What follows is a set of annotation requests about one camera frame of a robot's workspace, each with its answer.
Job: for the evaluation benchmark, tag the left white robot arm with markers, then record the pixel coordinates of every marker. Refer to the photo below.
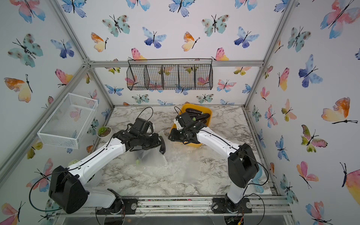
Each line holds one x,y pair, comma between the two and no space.
68,185

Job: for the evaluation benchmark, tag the black wire wall basket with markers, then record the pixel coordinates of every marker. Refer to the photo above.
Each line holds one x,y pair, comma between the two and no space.
170,74

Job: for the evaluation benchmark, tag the eggplant at tray back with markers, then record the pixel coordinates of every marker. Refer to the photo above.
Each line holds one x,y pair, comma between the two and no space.
193,111

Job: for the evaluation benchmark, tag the white mesh wall basket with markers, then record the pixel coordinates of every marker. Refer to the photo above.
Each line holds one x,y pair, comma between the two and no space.
68,122

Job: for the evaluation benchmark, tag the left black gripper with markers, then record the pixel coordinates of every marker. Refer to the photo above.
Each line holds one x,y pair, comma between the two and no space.
155,143

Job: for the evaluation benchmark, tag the clear zip-top bag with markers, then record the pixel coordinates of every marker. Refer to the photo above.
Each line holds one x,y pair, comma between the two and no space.
152,160

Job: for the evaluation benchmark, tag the light blue plastic scoop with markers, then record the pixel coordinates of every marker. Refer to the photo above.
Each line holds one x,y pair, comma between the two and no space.
256,181

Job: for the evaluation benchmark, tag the aluminium front rail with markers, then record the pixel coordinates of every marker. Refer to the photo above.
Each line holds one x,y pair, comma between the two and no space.
204,206

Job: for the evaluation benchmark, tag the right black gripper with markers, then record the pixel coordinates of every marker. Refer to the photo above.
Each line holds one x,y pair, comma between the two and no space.
173,137

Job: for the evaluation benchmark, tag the yellow plastic tray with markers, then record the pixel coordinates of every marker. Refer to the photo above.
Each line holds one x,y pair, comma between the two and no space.
202,112

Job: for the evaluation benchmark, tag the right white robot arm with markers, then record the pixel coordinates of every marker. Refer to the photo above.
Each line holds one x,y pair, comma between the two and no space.
242,164

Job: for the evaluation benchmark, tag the eggplant in tray middle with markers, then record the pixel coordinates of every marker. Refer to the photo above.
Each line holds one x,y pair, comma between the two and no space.
202,117

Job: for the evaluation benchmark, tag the potted orange flower plant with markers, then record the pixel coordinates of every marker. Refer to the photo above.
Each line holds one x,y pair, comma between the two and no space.
73,162

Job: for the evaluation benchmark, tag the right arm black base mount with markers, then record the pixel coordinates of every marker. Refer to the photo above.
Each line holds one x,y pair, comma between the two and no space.
232,205

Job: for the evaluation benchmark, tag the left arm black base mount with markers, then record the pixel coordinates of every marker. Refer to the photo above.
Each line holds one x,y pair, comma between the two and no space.
124,206

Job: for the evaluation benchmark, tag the small white potted succulent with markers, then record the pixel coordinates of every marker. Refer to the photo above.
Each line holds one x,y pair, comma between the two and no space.
105,133

